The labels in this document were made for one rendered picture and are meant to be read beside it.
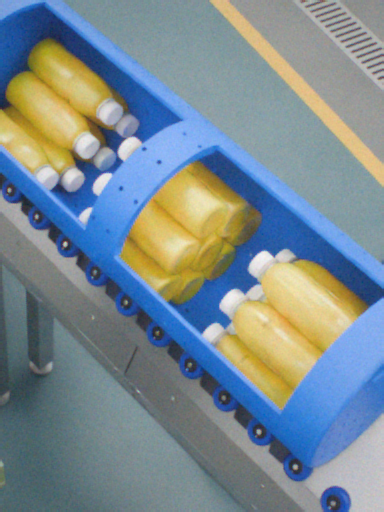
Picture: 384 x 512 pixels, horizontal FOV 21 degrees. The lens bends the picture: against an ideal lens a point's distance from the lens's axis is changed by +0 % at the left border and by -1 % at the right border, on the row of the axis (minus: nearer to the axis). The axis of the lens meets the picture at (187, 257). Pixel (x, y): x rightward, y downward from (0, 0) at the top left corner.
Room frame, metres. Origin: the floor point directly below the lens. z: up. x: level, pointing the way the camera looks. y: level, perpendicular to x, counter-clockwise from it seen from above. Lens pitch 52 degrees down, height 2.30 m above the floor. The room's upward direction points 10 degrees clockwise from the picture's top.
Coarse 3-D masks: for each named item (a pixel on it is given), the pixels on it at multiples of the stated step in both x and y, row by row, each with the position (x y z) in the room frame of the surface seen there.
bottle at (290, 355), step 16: (240, 304) 0.85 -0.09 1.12; (256, 304) 0.85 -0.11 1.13; (240, 320) 0.82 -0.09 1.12; (256, 320) 0.82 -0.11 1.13; (272, 320) 0.82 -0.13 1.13; (240, 336) 0.81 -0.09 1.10; (256, 336) 0.80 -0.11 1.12; (272, 336) 0.80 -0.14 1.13; (288, 336) 0.80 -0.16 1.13; (304, 336) 0.81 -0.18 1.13; (256, 352) 0.79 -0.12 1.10; (272, 352) 0.78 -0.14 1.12; (288, 352) 0.77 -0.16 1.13; (304, 352) 0.78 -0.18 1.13; (320, 352) 0.78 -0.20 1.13; (272, 368) 0.77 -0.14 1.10; (288, 368) 0.76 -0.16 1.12; (304, 368) 0.75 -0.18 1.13; (288, 384) 0.75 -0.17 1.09
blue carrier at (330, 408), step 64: (0, 0) 1.28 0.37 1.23; (0, 64) 1.29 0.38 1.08; (128, 64) 1.20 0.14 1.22; (192, 128) 1.07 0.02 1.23; (64, 192) 1.13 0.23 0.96; (128, 192) 0.95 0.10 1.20; (256, 192) 1.09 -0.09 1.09; (320, 256) 1.00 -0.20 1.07; (192, 320) 0.91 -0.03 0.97; (320, 384) 0.70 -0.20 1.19; (320, 448) 0.66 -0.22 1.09
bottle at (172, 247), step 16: (144, 208) 0.98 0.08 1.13; (160, 208) 0.99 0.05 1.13; (144, 224) 0.96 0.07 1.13; (160, 224) 0.96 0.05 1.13; (176, 224) 0.96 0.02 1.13; (144, 240) 0.94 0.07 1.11; (160, 240) 0.93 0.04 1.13; (176, 240) 0.93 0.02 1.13; (192, 240) 0.94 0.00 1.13; (160, 256) 0.91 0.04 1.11; (176, 256) 0.91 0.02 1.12; (192, 256) 0.94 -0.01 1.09; (176, 272) 0.91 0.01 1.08
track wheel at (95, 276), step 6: (90, 264) 0.98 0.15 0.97; (90, 270) 0.97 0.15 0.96; (96, 270) 0.97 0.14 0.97; (102, 270) 0.97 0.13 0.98; (90, 276) 0.97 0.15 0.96; (96, 276) 0.97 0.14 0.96; (102, 276) 0.96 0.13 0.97; (108, 276) 0.96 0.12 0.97; (90, 282) 0.96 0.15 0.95; (96, 282) 0.96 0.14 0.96; (102, 282) 0.96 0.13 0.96
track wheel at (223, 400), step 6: (216, 390) 0.79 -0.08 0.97; (222, 390) 0.79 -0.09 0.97; (216, 396) 0.78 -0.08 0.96; (222, 396) 0.78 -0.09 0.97; (228, 396) 0.78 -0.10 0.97; (216, 402) 0.78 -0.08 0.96; (222, 402) 0.78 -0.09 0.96; (228, 402) 0.77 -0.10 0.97; (234, 402) 0.77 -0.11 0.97; (222, 408) 0.77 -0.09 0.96; (228, 408) 0.77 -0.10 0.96; (234, 408) 0.77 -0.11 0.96
